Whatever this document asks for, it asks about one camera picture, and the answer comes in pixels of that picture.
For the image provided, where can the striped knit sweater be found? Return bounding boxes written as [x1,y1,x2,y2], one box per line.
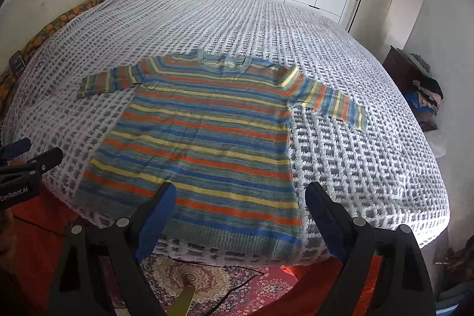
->
[75,51,367,261]

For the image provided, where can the orange red clothing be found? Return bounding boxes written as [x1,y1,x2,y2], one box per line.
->
[0,159,382,316]

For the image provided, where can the pile of clothes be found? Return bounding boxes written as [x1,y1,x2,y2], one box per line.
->
[405,53,443,132]

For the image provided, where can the orange floral green sheet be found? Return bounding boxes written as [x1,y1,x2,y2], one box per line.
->
[1,0,106,120]

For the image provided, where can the black smartphone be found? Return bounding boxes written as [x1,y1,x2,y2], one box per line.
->
[9,51,26,78]

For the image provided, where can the white grey woven bedspread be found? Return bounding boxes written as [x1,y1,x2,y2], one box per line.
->
[1,0,450,265]

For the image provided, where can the red patterned rug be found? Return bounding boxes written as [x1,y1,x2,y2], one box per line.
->
[141,254,297,315]

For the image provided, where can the dark wooden nightstand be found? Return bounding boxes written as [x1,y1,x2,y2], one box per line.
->
[382,46,422,94]

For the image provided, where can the black cable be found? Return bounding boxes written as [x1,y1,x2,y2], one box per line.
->
[199,264,260,316]

